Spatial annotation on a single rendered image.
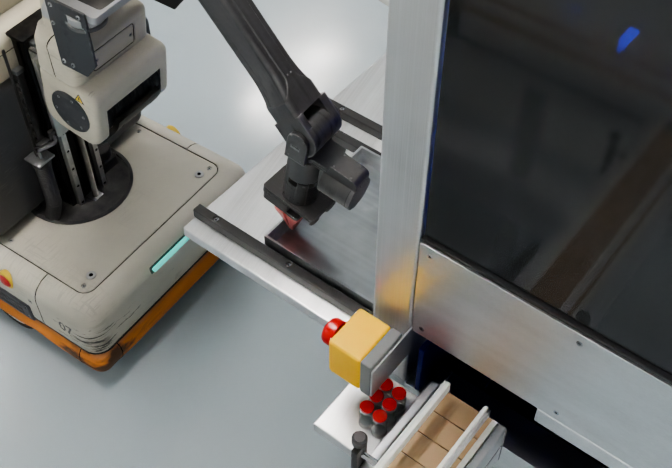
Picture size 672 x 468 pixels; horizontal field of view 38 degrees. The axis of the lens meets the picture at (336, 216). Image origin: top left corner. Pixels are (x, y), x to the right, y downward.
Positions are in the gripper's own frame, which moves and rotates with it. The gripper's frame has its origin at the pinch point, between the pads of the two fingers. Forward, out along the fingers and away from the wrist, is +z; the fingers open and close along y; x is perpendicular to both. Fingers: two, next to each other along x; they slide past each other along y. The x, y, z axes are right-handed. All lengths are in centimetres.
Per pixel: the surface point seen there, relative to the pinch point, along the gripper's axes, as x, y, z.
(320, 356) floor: 28, -1, 91
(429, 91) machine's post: -13, 21, -59
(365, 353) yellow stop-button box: -20.3, 26.5, -18.2
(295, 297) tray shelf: -10.5, 9.0, 0.2
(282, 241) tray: -3.1, 0.3, 1.5
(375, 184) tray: 16.5, 4.8, 0.5
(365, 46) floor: 134, -65, 102
